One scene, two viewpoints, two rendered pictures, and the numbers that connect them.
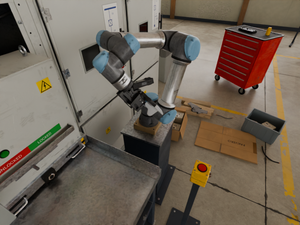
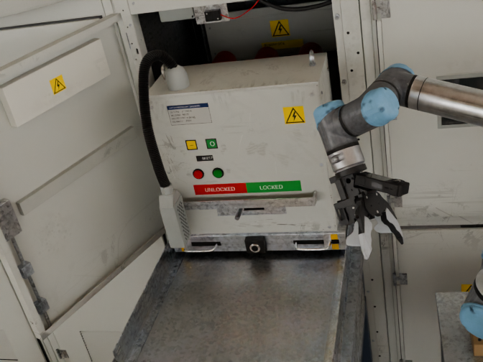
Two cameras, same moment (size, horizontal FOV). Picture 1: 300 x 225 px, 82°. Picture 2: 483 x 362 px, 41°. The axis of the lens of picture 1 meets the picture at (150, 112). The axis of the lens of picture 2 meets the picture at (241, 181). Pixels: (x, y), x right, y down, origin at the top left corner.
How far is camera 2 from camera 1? 1.16 m
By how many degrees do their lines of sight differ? 65
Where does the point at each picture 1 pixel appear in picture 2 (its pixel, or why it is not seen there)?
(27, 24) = (347, 19)
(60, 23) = (405, 25)
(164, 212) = not seen: outside the picture
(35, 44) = (349, 50)
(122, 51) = (348, 112)
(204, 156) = not seen: outside the picture
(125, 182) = (295, 337)
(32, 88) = (275, 113)
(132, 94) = (351, 192)
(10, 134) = (231, 154)
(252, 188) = not seen: outside the picture
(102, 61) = (317, 114)
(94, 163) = (311, 283)
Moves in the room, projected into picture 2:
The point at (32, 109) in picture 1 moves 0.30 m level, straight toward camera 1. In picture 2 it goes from (267, 139) to (203, 196)
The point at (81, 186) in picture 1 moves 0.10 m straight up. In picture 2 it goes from (263, 291) to (257, 263)
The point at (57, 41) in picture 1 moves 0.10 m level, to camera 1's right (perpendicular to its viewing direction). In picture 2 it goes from (389, 54) to (406, 65)
